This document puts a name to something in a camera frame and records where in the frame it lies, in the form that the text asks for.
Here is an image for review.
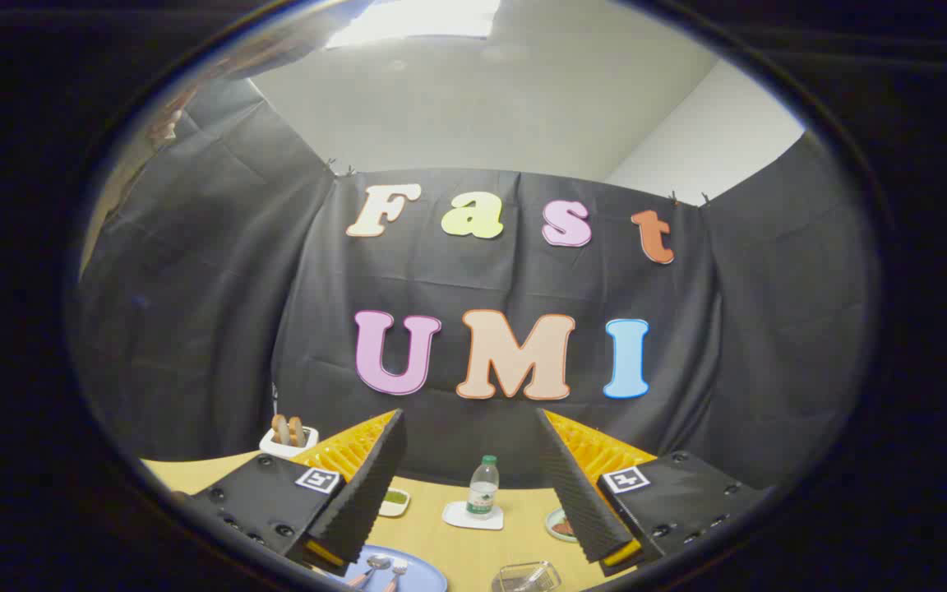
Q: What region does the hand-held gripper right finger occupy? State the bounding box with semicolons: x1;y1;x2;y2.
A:
534;409;770;576

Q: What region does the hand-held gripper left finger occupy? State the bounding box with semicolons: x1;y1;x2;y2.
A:
186;409;409;576

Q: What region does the spoon with red checkered handle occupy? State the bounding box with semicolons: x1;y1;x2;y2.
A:
348;554;392;589

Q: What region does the pale green plate with meat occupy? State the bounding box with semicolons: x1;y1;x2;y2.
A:
545;507;580;543

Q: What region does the clear water bottle green cap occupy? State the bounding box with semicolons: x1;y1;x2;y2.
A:
466;455;501;520

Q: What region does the white square coaster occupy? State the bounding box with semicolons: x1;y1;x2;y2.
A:
441;501;505;531

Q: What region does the clear metal drain basket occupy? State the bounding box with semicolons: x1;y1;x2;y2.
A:
492;561;562;592

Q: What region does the blue round plate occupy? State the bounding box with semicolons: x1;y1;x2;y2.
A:
321;544;448;592

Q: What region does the cream toaster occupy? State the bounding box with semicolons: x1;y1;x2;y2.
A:
260;426;320;459

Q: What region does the black backdrop cloth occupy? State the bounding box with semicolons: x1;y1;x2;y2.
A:
71;78;881;494

